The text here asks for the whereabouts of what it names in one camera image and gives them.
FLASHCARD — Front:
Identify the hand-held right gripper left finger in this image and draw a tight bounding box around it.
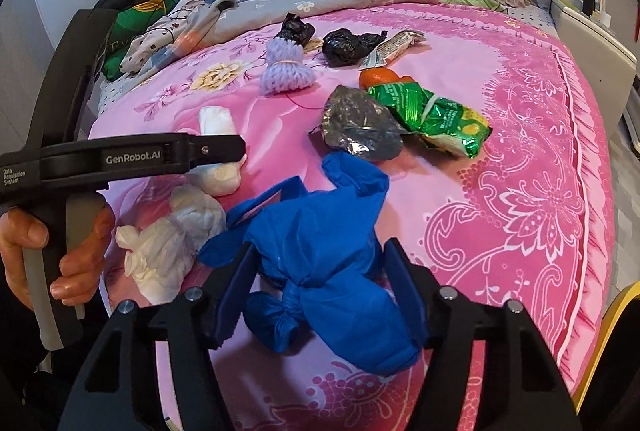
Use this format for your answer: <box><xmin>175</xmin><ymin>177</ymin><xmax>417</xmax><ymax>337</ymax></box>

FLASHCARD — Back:
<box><xmin>60</xmin><ymin>241</ymin><xmax>258</xmax><ymax>431</ymax></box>

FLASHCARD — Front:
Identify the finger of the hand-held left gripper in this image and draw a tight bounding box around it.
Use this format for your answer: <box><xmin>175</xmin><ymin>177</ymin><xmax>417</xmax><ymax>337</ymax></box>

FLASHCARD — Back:
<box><xmin>169</xmin><ymin>133</ymin><xmax>247</xmax><ymax>170</ymax></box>

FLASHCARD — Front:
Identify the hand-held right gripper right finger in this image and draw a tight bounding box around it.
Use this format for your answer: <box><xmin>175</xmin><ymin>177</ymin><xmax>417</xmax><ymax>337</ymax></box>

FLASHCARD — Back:
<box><xmin>382</xmin><ymin>238</ymin><xmax>583</xmax><ymax>431</ymax></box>

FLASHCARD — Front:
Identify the small white tissue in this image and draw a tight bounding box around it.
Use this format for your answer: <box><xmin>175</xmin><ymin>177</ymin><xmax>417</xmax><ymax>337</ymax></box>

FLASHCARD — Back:
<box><xmin>192</xmin><ymin>106</ymin><xmax>248</xmax><ymax>196</ymax></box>

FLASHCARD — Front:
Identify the blue plastic bag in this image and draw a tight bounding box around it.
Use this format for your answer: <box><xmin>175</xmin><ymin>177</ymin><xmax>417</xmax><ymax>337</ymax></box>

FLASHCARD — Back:
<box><xmin>197</xmin><ymin>152</ymin><xmax>431</xmax><ymax>368</ymax></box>

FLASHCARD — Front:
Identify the small black plastic bag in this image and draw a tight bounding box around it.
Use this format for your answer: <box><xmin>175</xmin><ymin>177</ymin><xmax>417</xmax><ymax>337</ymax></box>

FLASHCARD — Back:
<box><xmin>275</xmin><ymin>13</ymin><xmax>316</xmax><ymax>48</ymax></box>

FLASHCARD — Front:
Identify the white printed snack wrapper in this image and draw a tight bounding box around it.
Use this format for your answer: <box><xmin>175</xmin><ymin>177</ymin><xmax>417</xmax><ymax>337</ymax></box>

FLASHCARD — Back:
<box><xmin>357</xmin><ymin>30</ymin><xmax>426</xmax><ymax>70</ymax></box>

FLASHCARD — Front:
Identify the person's left hand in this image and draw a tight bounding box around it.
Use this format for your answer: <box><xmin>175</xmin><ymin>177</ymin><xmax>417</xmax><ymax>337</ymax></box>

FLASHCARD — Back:
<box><xmin>0</xmin><ymin>206</ymin><xmax>117</xmax><ymax>312</ymax></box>

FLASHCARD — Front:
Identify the crumpled white tissue wad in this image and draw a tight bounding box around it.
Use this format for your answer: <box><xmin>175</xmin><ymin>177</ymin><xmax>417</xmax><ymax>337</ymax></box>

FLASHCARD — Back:
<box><xmin>116</xmin><ymin>185</ymin><xmax>227</xmax><ymax>306</ymax></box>

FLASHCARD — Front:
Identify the purple knitted cloth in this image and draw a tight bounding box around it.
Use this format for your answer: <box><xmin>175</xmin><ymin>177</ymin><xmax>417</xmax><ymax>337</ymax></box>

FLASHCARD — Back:
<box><xmin>259</xmin><ymin>36</ymin><xmax>319</xmax><ymax>96</ymax></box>

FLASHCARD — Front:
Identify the silver foil bag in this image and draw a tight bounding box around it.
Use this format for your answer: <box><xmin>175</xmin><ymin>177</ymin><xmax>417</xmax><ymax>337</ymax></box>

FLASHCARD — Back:
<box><xmin>309</xmin><ymin>85</ymin><xmax>407</xmax><ymax>162</ymax></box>

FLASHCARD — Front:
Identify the green floral cloth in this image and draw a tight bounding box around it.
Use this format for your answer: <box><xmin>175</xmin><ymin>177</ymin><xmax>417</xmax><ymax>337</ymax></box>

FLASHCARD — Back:
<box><xmin>102</xmin><ymin>0</ymin><xmax>193</xmax><ymax>79</ymax></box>

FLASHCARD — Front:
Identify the grey floral quilt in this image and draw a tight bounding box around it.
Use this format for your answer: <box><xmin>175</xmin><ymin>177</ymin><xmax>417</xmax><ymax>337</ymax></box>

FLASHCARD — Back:
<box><xmin>120</xmin><ymin>0</ymin><xmax>511</xmax><ymax>82</ymax></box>

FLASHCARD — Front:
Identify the large black plastic bag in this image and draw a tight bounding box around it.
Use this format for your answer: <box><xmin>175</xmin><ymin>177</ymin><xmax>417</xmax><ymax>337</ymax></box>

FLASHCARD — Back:
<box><xmin>322</xmin><ymin>29</ymin><xmax>388</xmax><ymax>68</ymax></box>

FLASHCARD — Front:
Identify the green snack bag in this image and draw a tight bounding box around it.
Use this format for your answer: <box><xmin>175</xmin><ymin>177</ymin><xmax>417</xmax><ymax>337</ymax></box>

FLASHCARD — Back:
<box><xmin>367</xmin><ymin>81</ymin><xmax>493</xmax><ymax>159</ymax></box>

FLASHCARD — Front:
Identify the pink floral bedspread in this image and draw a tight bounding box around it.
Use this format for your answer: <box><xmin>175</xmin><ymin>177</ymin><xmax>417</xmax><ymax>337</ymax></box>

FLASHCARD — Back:
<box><xmin>87</xmin><ymin>1</ymin><xmax>616</xmax><ymax>431</ymax></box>

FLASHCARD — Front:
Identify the yellow object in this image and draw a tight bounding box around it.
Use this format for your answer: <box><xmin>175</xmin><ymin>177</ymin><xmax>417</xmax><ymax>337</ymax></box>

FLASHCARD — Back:
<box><xmin>572</xmin><ymin>283</ymin><xmax>640</xmax><ymax>414</ymax></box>

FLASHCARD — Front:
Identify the white bedside cabinet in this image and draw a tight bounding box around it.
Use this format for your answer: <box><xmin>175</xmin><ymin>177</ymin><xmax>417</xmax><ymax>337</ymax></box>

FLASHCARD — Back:
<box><xmin>550</xmin><ymin>0</ymin><xmax>636</xmax><ymax>132</ymax></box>

